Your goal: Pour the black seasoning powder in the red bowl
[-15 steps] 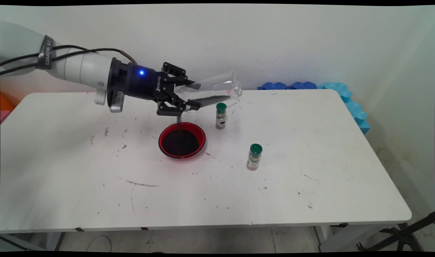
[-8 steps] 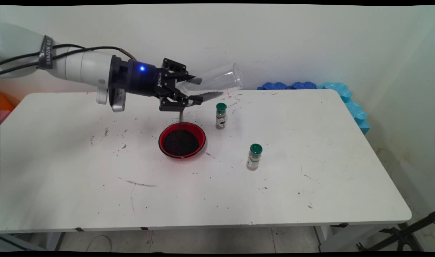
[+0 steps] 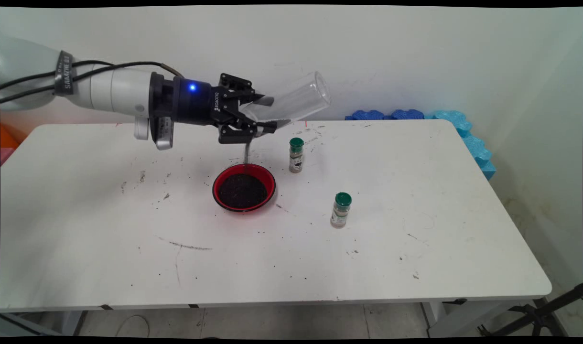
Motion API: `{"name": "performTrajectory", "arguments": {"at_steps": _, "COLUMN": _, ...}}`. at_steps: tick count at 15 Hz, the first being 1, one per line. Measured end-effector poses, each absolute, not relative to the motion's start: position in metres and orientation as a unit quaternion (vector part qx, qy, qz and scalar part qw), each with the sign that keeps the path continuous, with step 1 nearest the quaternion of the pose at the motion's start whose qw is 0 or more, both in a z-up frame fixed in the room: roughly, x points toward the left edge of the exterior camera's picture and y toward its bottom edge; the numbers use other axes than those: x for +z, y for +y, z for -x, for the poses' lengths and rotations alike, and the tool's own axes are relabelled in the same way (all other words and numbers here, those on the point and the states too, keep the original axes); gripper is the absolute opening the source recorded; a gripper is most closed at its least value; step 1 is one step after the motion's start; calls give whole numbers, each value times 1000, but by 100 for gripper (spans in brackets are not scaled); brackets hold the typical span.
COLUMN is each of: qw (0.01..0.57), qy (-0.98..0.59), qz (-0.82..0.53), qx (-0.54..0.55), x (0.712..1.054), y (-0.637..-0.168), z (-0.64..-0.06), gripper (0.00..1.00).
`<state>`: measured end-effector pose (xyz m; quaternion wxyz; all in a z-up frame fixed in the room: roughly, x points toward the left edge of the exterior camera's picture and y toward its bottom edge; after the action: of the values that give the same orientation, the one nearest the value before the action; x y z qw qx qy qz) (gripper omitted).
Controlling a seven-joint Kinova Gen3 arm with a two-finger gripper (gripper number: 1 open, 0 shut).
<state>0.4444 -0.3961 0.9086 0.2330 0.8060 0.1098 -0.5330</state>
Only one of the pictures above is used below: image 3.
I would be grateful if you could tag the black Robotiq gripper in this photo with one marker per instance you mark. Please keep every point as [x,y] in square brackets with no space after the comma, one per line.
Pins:
[196,102]

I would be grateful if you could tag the clear plastic jar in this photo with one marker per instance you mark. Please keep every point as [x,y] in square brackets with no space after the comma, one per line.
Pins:
[301,98]

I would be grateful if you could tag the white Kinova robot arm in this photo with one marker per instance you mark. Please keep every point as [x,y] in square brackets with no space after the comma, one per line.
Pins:
[110,91]

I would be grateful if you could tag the green lid spice jar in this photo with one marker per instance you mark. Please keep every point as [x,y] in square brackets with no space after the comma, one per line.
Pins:
[340,212]
[296,155]

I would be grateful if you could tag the red bowl with dark seeds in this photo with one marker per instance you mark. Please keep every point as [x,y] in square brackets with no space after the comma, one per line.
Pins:
[243,191]

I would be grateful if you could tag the orange object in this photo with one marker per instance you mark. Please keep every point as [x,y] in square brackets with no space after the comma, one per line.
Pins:
[7,138]

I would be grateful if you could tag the pink object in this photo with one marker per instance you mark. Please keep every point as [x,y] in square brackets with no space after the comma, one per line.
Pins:
[5,156]

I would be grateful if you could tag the light blue foam mat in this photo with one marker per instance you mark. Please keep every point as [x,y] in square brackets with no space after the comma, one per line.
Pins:
[473,143]

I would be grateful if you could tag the white table leg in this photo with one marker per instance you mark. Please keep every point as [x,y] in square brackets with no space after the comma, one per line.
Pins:
[71,322]

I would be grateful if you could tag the black tripod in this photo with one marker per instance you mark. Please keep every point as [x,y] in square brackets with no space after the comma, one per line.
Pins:
[540,313]

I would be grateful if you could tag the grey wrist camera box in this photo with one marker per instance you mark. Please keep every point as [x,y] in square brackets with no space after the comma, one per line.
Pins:
[163,134]

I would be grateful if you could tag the white table leg frame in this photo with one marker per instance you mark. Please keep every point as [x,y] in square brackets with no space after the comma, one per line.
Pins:
[435,315]

